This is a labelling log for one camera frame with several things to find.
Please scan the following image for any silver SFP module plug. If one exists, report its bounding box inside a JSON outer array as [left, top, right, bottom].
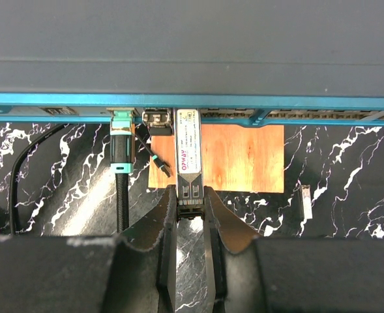
[[174, 109, 205, 220]]

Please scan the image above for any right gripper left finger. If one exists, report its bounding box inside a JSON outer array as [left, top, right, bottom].
[[108, 185, 177, 312]]

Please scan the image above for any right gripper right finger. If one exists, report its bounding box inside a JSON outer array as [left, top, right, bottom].
[[203, 187, 267, 312]]

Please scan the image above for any teal cable connector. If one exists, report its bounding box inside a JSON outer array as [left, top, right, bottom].
[[110, 110, 135, 174]]

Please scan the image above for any black braided fiber cable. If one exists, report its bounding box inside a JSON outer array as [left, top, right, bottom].
[[8, 123, 130, 235]]

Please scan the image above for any dark teal network switch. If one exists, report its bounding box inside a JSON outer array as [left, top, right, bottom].
[[0, 1, 384, 127]]

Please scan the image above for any inserted SFP module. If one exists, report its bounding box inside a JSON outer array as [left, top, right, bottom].
[[141, 108, 173, 136]]

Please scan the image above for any wooden board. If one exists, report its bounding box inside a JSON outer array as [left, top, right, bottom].
[[148, 125, 284, 193]]

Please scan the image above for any silver SFP module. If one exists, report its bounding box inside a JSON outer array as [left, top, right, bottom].
[[296, 185, 313, 220]]

